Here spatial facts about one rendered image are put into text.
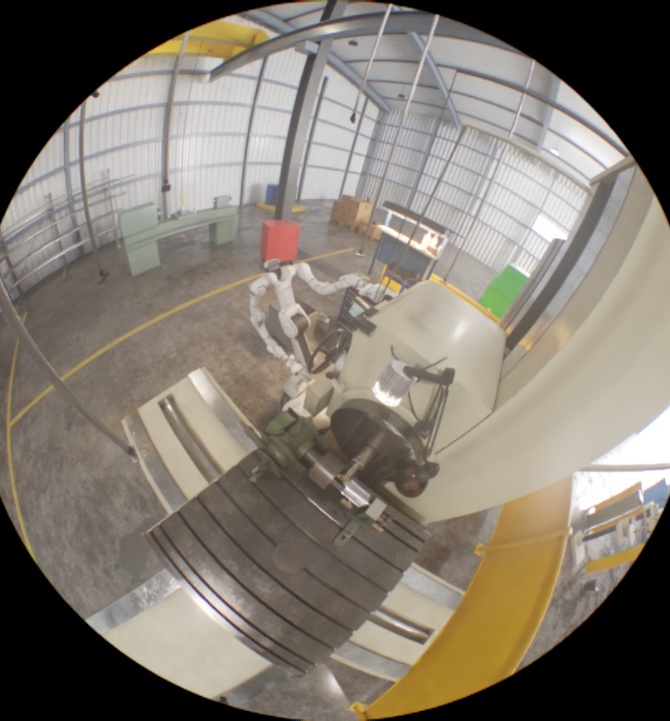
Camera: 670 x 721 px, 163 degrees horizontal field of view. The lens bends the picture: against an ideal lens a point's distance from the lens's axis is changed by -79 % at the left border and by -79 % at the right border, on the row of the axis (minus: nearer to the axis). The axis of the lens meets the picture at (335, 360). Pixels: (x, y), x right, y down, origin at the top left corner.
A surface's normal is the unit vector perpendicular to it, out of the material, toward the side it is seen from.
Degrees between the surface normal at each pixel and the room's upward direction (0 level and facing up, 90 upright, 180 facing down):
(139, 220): 90
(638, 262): 90
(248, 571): 0
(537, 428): 90
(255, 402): 0
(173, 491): 0
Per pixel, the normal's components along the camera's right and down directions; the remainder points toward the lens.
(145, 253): 0.74, 0.59
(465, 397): -0.63, 0.48
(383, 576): 0.22, -0.65
